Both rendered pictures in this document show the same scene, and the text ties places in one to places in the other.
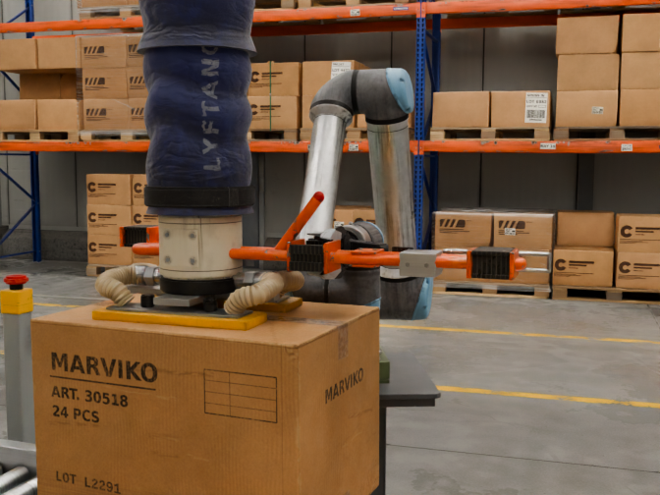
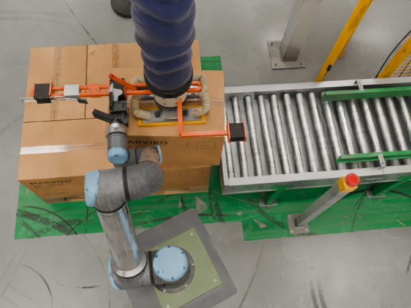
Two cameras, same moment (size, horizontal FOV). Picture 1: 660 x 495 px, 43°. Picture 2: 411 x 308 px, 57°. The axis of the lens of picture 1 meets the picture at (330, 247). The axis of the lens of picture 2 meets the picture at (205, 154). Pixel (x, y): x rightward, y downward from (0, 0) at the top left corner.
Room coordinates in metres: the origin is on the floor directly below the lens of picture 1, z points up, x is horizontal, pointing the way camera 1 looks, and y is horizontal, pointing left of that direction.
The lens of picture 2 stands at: (2.67, -0.03, 2.79)
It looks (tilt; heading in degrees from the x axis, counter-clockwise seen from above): 68 degrees down; 151
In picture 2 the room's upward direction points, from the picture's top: 6 degrees clockwise
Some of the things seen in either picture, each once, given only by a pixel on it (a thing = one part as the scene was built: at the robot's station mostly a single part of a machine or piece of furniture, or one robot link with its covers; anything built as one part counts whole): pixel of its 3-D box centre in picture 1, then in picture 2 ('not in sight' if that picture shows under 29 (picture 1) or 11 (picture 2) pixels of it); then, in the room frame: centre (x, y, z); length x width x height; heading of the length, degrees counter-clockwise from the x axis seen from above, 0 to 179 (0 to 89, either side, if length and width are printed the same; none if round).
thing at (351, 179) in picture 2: (16, 282); (351, 180); (2.44, 0.93, 1.02); 0.07 x 0.07 x 0.04
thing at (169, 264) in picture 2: not in sight; (169, 264); (2.45, -0.05, 1.00); 0.17 x 0.15 x 0.18; 75
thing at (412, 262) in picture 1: (420, 262); (73, 92); (1.55, -0.17, 1.19); 0.07 x 0.07 x 0.04; 71
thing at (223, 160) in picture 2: not in sight; (220, 135); (1.79, 0.55, 0.58); 0.70 x 0.03 x 0.06; 161
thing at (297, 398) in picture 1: (212, 406); (168, 119); (1.70, 0.24, 0.87); 0.60 x 0.40 x 0.40; 66
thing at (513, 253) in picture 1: (492, 263); (43, 91); (1.50, -0.30, 1.20); 0.08 x 0.07 x 0.05; 71
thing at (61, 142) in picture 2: not in sight; (120, 117); (1.29, 0.01, 0.34); 1.20 x 1.00 x 0.40; 71
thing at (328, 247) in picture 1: (313, 255); (117, 89); (1.62, 0.03, 1.20); 0.10 x 0.08 x 0.06; 161
